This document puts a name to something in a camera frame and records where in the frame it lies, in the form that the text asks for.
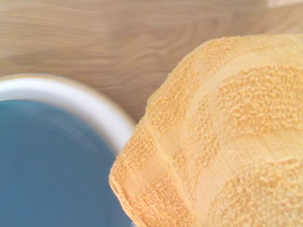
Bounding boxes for yellow terry cloth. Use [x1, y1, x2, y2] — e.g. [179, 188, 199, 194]
[108, 33, 303, 227]

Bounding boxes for black plate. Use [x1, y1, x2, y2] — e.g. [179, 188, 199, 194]
[0, 99, 134, 227]

